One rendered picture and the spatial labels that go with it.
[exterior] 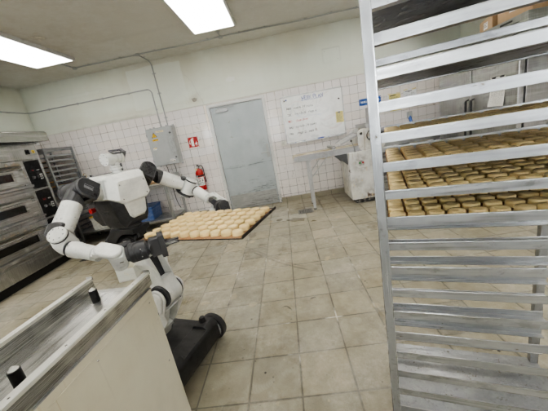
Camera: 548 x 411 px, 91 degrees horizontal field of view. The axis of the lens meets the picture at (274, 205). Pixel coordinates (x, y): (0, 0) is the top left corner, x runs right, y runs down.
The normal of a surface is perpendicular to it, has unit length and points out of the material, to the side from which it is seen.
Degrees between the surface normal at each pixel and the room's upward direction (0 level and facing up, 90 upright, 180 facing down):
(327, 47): 90
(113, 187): 86
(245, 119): 90
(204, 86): 90
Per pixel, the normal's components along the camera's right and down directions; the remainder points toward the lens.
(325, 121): -0.03, 0.27
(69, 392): 0.98, -0.14
